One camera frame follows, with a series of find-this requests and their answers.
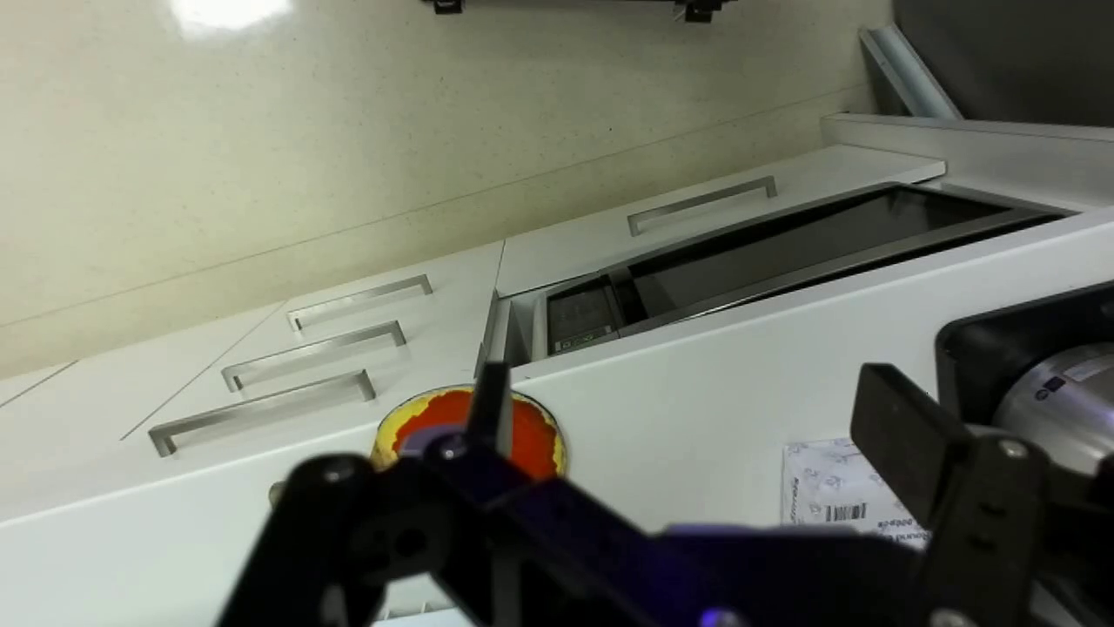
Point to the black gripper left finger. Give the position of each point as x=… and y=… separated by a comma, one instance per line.
x=385, y=544

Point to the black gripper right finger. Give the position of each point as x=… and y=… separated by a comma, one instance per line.
x=981, y=510

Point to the white printed paper sheet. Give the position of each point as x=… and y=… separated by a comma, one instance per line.
x=829, y=490

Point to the black coffee machine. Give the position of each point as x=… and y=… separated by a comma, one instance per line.
x=985, y=337

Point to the tall white cabinet panel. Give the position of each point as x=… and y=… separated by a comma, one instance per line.
x=985, y=157

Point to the grey metal bar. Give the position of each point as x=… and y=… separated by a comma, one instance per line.
x=910, y=71

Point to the dark refrigerator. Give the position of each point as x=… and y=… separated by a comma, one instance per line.
x=1010, y=56

